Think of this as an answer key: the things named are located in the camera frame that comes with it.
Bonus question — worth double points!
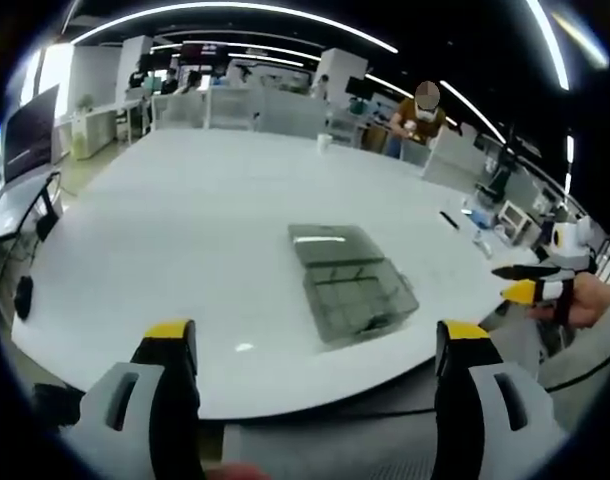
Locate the person's left hand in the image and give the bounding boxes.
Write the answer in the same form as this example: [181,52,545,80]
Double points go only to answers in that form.
[204,460,269,480]

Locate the white partition panel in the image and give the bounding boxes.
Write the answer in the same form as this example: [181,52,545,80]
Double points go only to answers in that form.
[259,91,329,140]
[151,91,207,133]
[206,86,262,133]

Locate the group of seated people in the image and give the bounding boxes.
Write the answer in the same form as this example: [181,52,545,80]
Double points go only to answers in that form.
[127,67,206,97]

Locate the black cable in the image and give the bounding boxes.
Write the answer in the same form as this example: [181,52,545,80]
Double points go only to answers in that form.
[543,343,610,393]

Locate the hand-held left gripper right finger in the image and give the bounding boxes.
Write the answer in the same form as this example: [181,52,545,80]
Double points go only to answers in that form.
[433,319,572,480]

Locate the black equipment stand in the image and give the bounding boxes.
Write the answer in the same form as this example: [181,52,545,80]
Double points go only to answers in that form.
[475,148,512,204]

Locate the small clear bottle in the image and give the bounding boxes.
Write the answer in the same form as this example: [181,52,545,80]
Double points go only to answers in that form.
[471,229,494,260]

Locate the ceiling light strip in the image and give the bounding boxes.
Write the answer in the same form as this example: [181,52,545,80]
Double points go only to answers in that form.
[525,0,571,92]
[70,1,400,55]

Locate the black metal frame chair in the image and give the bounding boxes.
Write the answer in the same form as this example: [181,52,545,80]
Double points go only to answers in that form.
[0,171,64,286]

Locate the white box device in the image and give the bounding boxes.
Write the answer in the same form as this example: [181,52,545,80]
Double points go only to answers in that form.
[495,199,531,239]

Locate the transparent grey guide fixture box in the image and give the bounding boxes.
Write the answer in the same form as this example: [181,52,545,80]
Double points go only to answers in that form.
[286,223,420,346]

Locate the person's right hand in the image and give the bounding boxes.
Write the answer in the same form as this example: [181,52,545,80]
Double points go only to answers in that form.
[527,273,610,330]

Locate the white side desk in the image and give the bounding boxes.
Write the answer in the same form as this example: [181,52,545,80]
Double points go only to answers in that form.
[54,98,142,162]

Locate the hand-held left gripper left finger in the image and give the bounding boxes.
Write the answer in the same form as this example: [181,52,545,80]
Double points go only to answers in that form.
[77,318,207,480]

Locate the large dark monitor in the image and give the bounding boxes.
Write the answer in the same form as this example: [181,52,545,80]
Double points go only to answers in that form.
[2,83,61,185]

